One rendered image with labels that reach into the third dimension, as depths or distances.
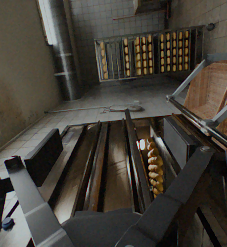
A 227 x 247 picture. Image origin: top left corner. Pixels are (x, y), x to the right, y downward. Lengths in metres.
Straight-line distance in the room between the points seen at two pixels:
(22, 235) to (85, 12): 5.08
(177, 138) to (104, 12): 5.22
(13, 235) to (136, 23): 5.06
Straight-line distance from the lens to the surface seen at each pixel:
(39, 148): 0.18
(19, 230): 0.97
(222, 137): 0.63
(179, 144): 0.17
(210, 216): 0.88
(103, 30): 5.26
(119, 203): 0.88
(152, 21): 5.37
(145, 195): 0.70
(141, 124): 1.85
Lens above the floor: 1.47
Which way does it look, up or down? 3 degrees up
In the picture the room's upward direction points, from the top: 96 degrees counter-clockwise
